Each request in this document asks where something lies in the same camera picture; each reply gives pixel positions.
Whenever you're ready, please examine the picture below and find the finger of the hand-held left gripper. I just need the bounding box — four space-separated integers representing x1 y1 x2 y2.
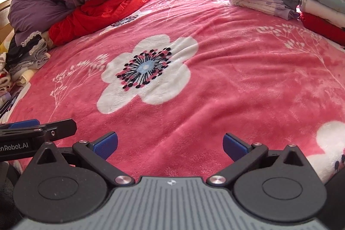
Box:
0 119 77 142
8 119 40 130

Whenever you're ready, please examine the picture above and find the cream folded garment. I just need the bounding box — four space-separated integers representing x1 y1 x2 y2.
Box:
16 68 37 86

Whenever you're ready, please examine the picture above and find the white printed folded garment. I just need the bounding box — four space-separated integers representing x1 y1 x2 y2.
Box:
299 0 345 29

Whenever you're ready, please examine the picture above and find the red white patterned garment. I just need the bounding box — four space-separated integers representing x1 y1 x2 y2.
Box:
0 52 12 92

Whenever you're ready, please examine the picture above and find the black lace-trimmed folded garment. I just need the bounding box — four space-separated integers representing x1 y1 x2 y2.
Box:
5 33 48 64

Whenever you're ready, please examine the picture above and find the red quilt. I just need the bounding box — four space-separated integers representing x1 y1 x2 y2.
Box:
49 0 165 47

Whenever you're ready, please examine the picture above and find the pink floral blanket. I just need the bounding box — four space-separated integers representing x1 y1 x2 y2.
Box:
0 0 345 185

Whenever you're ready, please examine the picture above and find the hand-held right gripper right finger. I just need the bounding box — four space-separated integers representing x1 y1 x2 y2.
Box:
206 133 309 188

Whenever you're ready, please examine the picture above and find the wooden headboard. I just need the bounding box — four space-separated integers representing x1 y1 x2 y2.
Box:
0 0 14 40

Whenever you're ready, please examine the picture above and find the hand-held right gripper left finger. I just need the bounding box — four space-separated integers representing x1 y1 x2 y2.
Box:
36 131 135 188

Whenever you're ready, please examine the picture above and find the red folded garment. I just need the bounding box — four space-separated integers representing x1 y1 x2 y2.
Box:
300 12 345 46

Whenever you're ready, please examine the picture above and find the striped cloth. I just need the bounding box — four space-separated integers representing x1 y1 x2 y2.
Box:
0 89 26 120

